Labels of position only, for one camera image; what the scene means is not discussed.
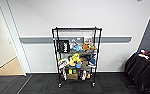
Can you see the blue plush toy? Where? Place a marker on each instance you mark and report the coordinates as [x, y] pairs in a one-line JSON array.
[[78, 48]]

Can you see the orange plush toy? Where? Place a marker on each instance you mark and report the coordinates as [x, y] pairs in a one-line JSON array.
[[86, 47]]

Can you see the yellow plush toy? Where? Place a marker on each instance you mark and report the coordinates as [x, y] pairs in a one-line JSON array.
[[75, 58]]

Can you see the black bag with white print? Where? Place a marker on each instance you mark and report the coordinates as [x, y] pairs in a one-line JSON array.
[[63, 46]]

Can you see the doll picture box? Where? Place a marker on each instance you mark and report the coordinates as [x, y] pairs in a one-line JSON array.
[[88, 40]]

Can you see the small blue cup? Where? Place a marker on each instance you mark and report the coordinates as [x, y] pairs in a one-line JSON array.
[[78, 65]]

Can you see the brown plush toy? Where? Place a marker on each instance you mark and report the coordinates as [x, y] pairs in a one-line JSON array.
[[94, 47]]

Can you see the white printed box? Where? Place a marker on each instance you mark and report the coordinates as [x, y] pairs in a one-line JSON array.
[[63, 63]]

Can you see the blue and white cap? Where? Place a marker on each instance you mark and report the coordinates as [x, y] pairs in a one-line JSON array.
[[92, 60]]

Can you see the small green box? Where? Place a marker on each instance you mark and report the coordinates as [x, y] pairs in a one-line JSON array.
[[74, 71]]

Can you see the small yellow box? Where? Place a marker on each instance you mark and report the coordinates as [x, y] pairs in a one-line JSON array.
[[70, 71]]

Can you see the cardboard box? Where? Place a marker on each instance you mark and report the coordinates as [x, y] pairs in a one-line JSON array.
[[72, 76]]

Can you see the black and white package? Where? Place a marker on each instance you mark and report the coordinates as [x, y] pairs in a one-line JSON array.
[[65, 74]]

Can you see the black white orange package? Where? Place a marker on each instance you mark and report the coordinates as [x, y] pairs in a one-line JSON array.
[[85, 75]]

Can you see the black chair with garment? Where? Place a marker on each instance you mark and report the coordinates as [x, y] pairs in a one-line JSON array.
[[137, 70]]

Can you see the white door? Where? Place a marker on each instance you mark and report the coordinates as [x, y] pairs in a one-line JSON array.
[[1, 36]]

